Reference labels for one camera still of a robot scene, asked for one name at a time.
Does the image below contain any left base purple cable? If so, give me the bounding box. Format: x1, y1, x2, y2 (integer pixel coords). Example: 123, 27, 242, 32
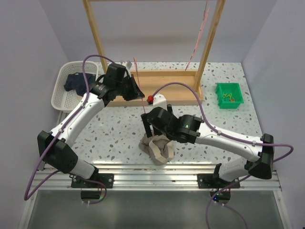
69, 174, 107, 206

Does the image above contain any aluminium rail base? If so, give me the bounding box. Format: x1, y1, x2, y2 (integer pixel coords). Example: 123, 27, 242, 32
30, 112, 284, 191

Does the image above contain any white plastic basket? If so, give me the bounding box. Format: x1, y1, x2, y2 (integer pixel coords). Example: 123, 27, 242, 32
51, 61, 83, 113

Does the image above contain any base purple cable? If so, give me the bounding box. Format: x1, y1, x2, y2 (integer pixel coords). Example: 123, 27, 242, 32
214, 186, 250, 229
69, 174, 107, 206

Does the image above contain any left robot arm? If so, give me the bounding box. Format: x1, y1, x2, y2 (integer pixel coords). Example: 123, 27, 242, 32
38, 63, 144, 187

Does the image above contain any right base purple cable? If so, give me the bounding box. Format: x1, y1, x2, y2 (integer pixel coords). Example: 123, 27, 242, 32
214, 186, 250, 229

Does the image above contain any pink wire hanger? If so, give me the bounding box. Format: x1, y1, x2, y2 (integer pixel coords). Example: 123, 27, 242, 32
184, 0, 210, 71

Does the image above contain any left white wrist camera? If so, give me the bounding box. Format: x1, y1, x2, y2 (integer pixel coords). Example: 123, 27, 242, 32
123, 61, 132, 71

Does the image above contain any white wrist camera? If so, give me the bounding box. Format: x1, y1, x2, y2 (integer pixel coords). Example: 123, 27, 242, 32
123, 61, 132, 71
147, 93, 167, 110

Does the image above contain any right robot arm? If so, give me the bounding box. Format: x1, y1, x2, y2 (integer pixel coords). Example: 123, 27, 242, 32
141, 107, 274, 187

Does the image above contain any wooden clothes rack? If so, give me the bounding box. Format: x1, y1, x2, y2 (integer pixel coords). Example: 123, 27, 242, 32
82, 0, 226, 105

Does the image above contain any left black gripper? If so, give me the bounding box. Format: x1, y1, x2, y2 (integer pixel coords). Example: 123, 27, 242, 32
115, 74, 144, 101

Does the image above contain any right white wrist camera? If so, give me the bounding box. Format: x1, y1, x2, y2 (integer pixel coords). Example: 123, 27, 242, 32
147, 93, 167, 110

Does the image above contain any green plastic bin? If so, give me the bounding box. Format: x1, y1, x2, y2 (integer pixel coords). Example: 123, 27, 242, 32
215, 83, 244, 109

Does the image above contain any grey beige underwear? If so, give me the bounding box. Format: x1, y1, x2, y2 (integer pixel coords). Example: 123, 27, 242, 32
139, 134, 175, 166

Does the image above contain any navy blue underwear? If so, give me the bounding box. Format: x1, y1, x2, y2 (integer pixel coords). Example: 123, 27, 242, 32
64, 73, 87, 96

